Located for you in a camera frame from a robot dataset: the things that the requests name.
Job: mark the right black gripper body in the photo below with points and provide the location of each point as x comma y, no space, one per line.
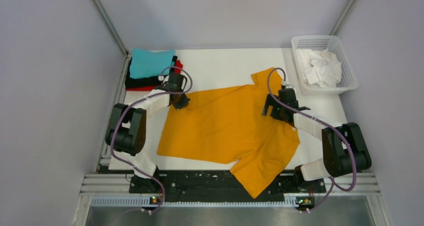
278,113

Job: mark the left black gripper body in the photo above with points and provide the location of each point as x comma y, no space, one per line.
179,90

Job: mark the orange t shirt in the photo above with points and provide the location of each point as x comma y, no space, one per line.
227,126

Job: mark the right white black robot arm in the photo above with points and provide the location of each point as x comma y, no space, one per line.
344,150

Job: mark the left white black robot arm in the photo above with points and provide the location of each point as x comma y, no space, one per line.
126,131

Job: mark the folded red t shirt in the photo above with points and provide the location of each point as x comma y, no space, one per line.
149,83

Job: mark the folded black t shirt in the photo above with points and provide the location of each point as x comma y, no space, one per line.
145,72

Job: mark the folded teal t shirt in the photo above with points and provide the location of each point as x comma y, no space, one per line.
146,63

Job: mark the crumpled white t shirt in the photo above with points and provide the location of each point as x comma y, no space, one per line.
321,68

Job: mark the white plastic basket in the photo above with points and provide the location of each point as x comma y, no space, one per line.
349,79

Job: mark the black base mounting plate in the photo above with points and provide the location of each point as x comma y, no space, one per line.
218,186

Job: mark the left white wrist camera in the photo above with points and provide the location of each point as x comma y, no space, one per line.
163,78

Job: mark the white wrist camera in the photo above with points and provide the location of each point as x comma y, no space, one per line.
163,78
285,85

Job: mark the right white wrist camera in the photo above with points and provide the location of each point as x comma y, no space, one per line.
285,85

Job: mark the left aluminium frame post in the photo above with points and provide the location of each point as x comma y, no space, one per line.
110,27

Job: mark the aluminium frame post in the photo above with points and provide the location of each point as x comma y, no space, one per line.
343,17
110,27

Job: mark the right aluminium frame post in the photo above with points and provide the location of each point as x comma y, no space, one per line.
343,17

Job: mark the white slotted cable duct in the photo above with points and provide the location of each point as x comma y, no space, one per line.
148,202

